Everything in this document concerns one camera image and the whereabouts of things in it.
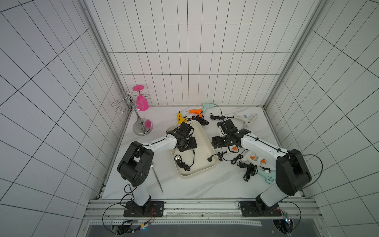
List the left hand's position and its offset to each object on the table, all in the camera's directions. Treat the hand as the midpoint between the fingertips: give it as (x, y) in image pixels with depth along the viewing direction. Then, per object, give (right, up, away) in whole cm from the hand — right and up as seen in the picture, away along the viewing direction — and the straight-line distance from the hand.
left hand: (191, 148), depth 91 cm
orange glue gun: (+5, +24, +23) cm, 34 cm away
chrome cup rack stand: (-36, +12, +16) cm, 41 cm away
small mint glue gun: (+12, +29, +28) cm, 42 cm away
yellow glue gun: (-8, +18, +19) cm, 28 cm away
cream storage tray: (0, -7, -3) cm, 8 cm away
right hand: (+13, +4, -1) cm, 14 cm away
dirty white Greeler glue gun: (+44, +18, +18) cm, 51 cm away
